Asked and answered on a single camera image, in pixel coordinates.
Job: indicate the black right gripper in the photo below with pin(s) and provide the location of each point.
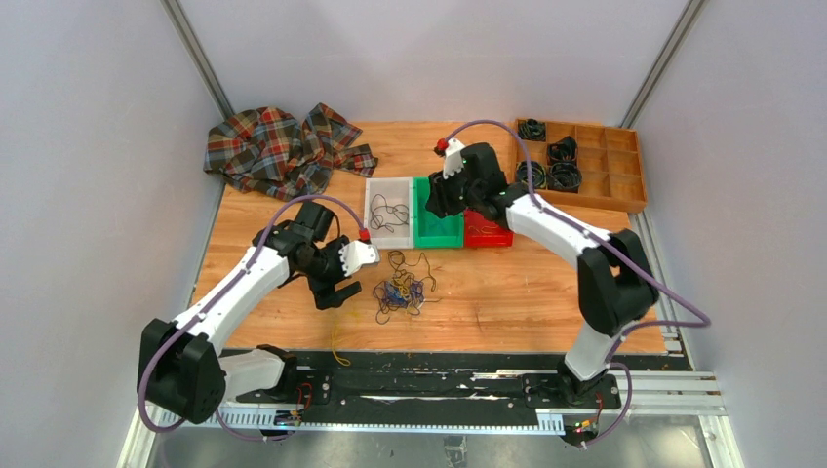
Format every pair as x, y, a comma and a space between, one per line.
439, 202

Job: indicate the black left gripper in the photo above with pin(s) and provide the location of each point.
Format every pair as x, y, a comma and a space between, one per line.
326, 293

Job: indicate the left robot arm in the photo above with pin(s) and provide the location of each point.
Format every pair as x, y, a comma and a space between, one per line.
183, 374

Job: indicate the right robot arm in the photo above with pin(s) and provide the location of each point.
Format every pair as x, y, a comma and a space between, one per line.
611, 267

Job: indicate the green plastic bin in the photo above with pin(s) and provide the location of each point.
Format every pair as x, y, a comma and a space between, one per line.
430, 231

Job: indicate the red plastic bin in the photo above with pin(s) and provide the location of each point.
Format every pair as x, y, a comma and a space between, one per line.
481, 233

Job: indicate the white plastic bin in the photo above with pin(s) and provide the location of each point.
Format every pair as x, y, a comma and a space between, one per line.
388, 212

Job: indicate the plaid cloth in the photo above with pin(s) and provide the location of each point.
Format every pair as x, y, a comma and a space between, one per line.
268, 150

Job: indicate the wooden compartment tray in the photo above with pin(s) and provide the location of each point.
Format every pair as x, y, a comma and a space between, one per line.
609, 159

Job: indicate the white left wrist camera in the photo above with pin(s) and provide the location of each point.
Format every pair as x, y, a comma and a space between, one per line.
357, 254

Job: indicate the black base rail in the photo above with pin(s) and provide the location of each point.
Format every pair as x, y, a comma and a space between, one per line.
419, 389

